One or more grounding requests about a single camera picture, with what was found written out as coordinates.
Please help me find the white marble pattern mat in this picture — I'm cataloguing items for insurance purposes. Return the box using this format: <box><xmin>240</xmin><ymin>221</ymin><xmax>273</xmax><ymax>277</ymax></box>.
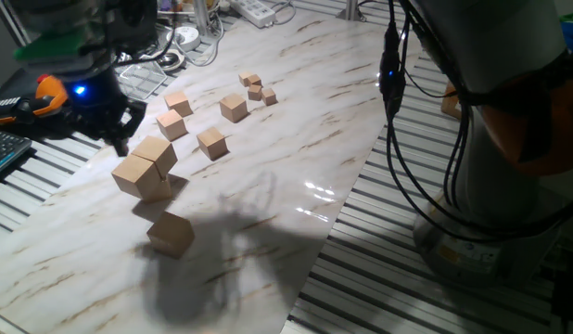
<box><xmin>0</xmin><ymin>6</ymin><xmax>425</xmax><ymax>334</ymax></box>

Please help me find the aluminium profile post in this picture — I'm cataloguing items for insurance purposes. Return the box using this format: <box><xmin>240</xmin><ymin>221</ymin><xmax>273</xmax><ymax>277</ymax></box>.
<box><xmin>335</xmin><ymin>0</ymin><xmax>367</xmax><ymax>23</ymax></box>
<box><xmin>193</xmin><ymin>0</ymin><xmax>211</xmax><ymax>36</ymax></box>

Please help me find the silver round dish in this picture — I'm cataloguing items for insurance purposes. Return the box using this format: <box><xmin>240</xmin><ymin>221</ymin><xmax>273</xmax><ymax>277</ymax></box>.
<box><xmin>151</xmin><ymin>48</ymin><xmax>185</xmax><ymax>73</ymax></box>

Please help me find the blue bag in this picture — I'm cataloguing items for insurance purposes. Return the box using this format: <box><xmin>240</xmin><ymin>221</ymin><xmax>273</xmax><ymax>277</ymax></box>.
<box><xmin>559</xmin><ymin>20</ymin><xmax>573</xmax><ymax>55</ymax></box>

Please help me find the white round puck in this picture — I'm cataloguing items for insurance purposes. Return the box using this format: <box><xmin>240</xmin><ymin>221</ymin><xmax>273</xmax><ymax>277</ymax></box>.
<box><xmin>165</xmin><ymin>26</ymin><xmax>203</xmax><ymax>53</ymax></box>

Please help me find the grey slanted metal pole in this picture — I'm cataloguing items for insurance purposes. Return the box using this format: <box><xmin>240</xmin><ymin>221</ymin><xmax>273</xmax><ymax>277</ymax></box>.
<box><xmin>0</xmin><ymin>0</ymin><xmax>32</xmax><ymax>47</ymax></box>

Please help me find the black computer keyboard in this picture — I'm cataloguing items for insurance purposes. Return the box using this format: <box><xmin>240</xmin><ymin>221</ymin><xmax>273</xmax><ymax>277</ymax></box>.
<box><xmin>0</xmin><ymin>131</ymin><xmax>33</xmax><ymax>182</ymax></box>

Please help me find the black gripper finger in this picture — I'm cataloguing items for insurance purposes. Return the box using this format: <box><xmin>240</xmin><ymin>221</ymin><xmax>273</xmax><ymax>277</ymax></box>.
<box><xmin>124</xmin><ymin>99</ymin><xmax>148</xmax><ymax>135</ymax></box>
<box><xmin>105</xmin><ymin>127</ymin><xmax>133</xmax><ymax>158</ymax></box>

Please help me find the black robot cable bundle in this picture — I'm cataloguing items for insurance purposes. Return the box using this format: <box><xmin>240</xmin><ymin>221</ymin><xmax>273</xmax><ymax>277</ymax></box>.
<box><xmin>109</xmin><ymin>0</ymin><xmax>573</xmax><ymax>245</ymax></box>

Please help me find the black filament spool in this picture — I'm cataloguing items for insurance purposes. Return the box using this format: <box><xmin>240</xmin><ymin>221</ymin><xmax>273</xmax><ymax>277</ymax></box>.
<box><xmin>105</xmin><ymin>0</ymin><xmax>159</xmax><ymax>52</ymax></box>

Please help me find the white power strip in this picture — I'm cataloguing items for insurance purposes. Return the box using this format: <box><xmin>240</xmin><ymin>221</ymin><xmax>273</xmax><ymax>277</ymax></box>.
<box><xmin>230</xmin><ymin>0</ymin><xmax>278</xmax><ymax>28</ymax></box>

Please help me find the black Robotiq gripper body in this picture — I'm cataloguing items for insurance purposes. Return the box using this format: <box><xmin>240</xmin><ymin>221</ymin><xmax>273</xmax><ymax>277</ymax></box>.
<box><xmin>66</xmin><ymin>69</ymin><xmax>130</xmax><ymax>140</ymax></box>

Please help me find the orange black teach pendant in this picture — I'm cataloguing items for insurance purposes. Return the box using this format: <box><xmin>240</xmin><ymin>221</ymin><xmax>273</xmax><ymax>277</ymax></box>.
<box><xmin>0</xmin><ymin>69</ymin><xmax>70</xmax><ymax>127</ymax></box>

